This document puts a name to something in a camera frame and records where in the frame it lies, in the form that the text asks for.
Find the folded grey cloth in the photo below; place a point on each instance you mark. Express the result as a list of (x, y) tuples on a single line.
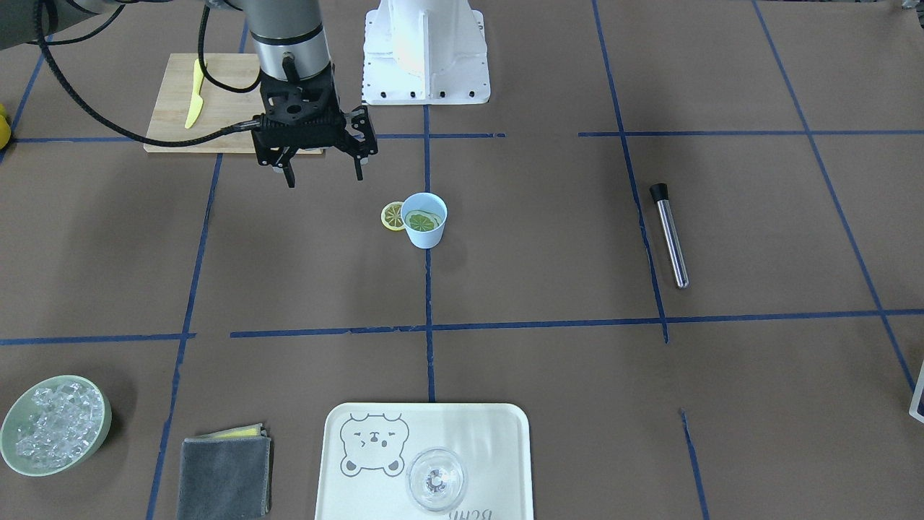
[(226, 474)]

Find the steel muddler black tip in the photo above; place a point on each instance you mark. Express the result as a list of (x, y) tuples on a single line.
[(660, 195)]

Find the yellow plastic knife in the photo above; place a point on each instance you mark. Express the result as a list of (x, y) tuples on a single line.
[(196, 102)]

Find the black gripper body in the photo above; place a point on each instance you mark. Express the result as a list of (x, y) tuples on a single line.
[(363, 135)]

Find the cream bear print tray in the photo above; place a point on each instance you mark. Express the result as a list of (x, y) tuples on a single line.
[(368, 449)]

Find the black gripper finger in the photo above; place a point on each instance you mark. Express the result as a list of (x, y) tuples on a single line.
[(361, 143), (289, 172)]

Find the clear wine glass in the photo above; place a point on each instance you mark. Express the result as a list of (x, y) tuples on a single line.
[(437, 480)]

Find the light blue cup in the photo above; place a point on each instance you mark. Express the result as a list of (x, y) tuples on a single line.
[(430, 203)]

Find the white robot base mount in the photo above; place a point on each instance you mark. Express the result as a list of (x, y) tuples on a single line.
[(425, 53)]

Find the yellow lemon toy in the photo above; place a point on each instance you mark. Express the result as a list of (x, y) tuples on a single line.
[(5, 128)]

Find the green bowl of ice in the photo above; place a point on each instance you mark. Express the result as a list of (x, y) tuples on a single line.
[(54, 426)]

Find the wooden cutting board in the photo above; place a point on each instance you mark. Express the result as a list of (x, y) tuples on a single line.
[(221, 108)]

